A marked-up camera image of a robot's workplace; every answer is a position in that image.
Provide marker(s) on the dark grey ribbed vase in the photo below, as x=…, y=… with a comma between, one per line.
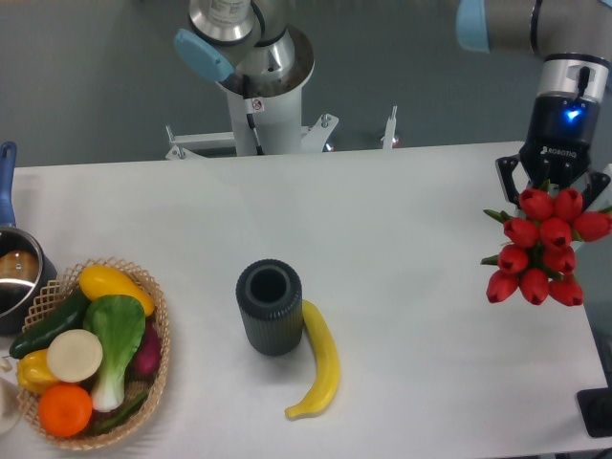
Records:
x=269, y=297

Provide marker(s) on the yellow bell pepper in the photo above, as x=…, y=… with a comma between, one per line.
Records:
x=34, y=374

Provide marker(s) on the green bean pod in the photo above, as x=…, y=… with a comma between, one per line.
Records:
x=120, y=417

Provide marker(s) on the blue handled saucepan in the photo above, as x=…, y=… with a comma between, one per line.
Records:
x=25, y=268

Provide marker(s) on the red tulip bouquet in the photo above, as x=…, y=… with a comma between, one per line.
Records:
x=538, y=259

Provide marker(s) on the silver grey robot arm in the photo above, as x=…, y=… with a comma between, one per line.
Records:
x=573, y=38

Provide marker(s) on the purple red sweet potato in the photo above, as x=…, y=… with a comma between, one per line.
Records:
x=147, y=359

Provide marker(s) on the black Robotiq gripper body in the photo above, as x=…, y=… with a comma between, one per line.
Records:
x=559, y=140

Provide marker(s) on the small garlic clove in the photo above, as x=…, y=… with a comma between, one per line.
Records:
x=5, y=365

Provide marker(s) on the yellow squash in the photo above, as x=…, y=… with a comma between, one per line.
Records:
x=100, y=280

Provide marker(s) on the white round radish slice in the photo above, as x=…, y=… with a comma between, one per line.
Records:
x=74, y=356

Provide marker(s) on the orange fruit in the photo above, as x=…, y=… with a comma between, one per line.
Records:
x=65, y=410

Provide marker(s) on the green bok choy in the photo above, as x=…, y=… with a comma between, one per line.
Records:
x=118, y=322

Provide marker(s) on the yellow banana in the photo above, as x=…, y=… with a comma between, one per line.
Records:
x=325, y=386

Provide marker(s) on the black device at table edge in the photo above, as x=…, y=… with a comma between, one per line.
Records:
x=595, y=410

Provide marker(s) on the dark green cucumber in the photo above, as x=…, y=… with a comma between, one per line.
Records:
x=66, y=316

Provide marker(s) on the woven wicker basket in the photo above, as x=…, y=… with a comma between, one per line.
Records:
x=50, y=297

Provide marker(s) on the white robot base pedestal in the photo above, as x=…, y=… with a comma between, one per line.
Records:
x=264, y=96

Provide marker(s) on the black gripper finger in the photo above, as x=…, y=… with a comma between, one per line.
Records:
x=596, y=183
x=512, y=177

